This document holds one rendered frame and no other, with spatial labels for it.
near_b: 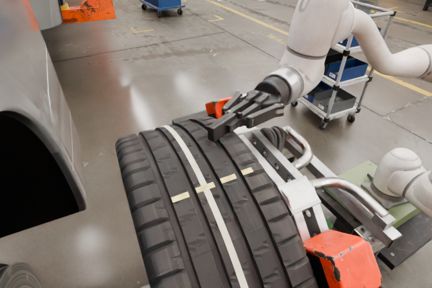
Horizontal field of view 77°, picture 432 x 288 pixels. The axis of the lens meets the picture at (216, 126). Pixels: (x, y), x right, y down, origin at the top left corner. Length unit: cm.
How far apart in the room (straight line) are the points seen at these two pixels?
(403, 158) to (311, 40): 95
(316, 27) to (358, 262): 46
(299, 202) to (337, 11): 41
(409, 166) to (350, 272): 108
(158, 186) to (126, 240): 140
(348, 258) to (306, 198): 12
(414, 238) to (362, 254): 122
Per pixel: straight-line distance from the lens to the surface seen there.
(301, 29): 69
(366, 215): 73
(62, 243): 196
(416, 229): 175
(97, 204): 206
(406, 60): 104
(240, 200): 45
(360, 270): 49
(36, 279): 84
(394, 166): 152
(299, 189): 53
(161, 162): 48
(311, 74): 72
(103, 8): 401
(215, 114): 67
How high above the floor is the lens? 151
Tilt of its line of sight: 36 degrees down
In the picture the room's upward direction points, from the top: straight up
